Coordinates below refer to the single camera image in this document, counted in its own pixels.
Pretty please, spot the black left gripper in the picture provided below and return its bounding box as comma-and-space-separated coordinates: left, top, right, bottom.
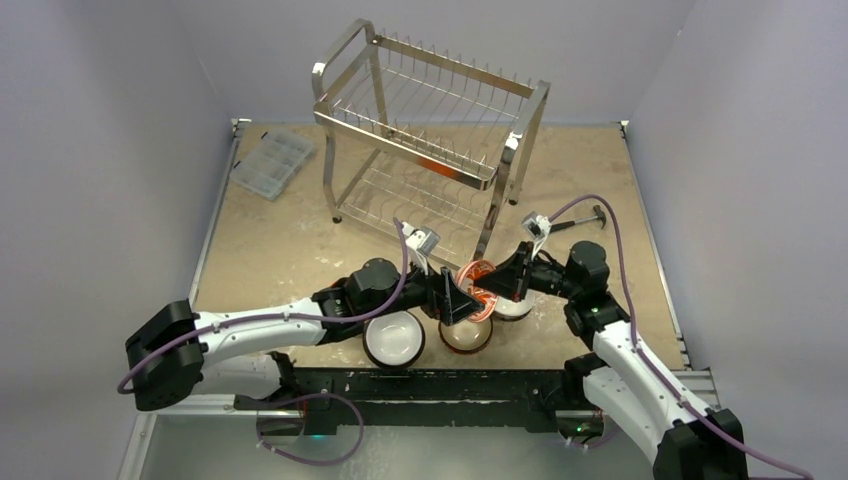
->
362, 251, 481, 325

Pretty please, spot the orange floral patterned bowl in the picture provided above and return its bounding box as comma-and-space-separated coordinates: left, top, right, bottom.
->
457, 259, 498, 323

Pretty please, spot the brown bowl tan inside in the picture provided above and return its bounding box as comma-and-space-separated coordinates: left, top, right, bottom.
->
438, 319, 493, 355

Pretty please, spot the stainless steel dish rack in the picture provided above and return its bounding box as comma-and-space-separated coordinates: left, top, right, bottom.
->
311, 18, 550, 268

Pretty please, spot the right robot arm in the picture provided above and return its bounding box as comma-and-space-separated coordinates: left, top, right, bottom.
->
473, 241, 748, 479

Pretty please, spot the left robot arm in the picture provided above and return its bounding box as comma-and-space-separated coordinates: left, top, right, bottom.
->
117, 258, 484, 411

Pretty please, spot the dark bowl cream inside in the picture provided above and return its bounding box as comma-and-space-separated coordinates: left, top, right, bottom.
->
491, 292, 535, 322

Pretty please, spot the clear plastic organizer box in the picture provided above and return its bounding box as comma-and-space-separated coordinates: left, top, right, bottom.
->
229, 128, 315, 201

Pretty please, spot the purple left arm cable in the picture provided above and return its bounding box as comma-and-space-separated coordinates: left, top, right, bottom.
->
117, 217, 412, 396

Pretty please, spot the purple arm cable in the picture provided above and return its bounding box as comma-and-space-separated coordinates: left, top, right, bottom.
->
546, 193, 816, 480
117, 217, 412, 396

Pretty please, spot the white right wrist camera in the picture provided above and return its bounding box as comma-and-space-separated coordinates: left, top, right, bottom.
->
522, 211, 551, 257

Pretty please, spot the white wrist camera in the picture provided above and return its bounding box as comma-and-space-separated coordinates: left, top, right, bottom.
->
522, 211, 551, 257
402, 222, 441, 270

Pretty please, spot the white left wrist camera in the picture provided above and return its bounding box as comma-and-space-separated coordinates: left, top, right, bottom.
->
402, 222, 441, 270

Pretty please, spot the black handled claw hammer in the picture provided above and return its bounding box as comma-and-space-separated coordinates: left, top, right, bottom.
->
550, 205, 607, 233

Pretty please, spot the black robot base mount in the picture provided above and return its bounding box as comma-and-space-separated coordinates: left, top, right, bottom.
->
234, 353, 605, 441

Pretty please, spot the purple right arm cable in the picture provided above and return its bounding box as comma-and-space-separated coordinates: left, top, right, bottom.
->
546, 193, 816, 480

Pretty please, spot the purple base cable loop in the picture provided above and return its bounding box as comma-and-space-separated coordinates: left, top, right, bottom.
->
255, 392, 366, 467

